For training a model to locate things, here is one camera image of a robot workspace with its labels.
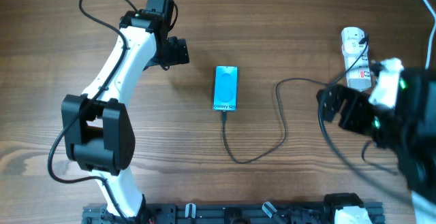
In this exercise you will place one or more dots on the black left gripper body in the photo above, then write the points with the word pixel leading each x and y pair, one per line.
pixel 169 54

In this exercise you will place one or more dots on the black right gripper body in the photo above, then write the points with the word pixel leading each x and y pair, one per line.
pixel 359 112

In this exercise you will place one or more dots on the blue Galaxy smartphone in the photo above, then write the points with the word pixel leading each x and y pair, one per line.
pixel 225 88

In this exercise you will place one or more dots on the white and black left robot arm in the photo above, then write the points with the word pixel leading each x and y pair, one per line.
pixel 97 131

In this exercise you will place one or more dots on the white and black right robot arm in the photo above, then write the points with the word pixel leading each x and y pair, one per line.
pixel 407 129

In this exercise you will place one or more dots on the white USB charger plug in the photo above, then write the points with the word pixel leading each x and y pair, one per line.
pixel 354 47

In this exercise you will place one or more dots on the white power strip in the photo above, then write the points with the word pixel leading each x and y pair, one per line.
pixel 358 77

